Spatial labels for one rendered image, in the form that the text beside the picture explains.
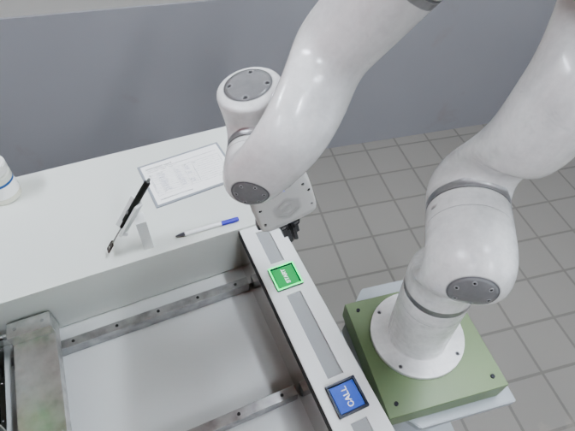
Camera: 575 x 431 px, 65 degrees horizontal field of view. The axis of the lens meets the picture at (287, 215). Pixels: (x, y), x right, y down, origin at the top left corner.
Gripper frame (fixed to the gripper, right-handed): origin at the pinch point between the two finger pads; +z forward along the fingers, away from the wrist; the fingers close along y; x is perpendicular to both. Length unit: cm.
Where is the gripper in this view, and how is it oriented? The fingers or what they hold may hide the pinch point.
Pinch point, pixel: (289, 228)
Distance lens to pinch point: 80.6
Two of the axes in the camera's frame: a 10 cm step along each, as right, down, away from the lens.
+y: 9.0, -4.2, 1.2
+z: 1.6, 5.8, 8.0
